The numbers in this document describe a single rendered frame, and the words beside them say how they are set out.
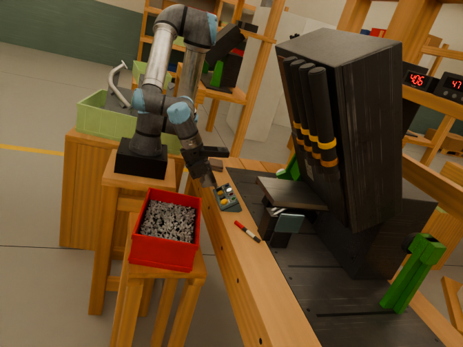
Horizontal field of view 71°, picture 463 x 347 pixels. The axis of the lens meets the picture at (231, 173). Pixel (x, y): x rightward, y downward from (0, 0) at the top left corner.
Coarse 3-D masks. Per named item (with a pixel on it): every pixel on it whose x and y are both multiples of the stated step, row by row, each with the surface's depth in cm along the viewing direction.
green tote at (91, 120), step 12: (96, 96) 210; (84, 108) 183; (96, 108) 183; (132, 108) 224; (84, 120) 186; (96, 120) 186; (108, 120) 186; (120, 120) 187; (132, 120) 187; (84, 132) 189; (96, 132) 189; (108, 132) 189; (120, 132) 190; (132, 132) 190; (168, 144) 194; (180, 144) 194
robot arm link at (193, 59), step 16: (192, 16) 127; (208, 16) 128; (192, 32) 129; (208, 32) 129; (192, 48) 132; (208, 48) 134; (192, 64) 135; (192, 80) 139; (176, 96) 144; (192, 96) 142
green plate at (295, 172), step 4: (292, 160) 127; (296, 160) 126; (292, 164) 128; (296, 164) 126; (288, 168) 129; (292, 168) 128; (296, 168) 126; (288, 172) 131; (292, 172) 128; (296, 172) 125; (292, 176) 128; (296, 176) 125; (300, 176) 123; (296, 180) 125; (300, 180) 125
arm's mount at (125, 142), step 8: (120, 144) 153; (128, 144) 155; (120, 152) 144; (128, 152) 146; (120, 160) 144; (128, 160) 145; (136, 160) 145; (144, 160) 146; (152, 160) 147; (160, 160) 147; (120, 168) 146; (128, 168) 146; (136, 168) 147; (144, 168) 148; (152, 168) 148; (160, 168) 149; (144, 176) 149; (152, 176) 150; (160, 176) 151
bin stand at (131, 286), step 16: (128, 224) 128; (128, 240) 120; (128, 272) 105; (144, 272) 105; (160, 272) 107; (176, 272) 108; (192, 272) 110; (128, 288) 107; (192, 288) 114; (128, 304) 110; (160, 304) 156; (192, 304) 118; (128, 320) 113; (160, 320) 158; (176, 320) 123; (112, 336) 154; (128, 336) 117; (160, 336) 163; (176, 336) 124
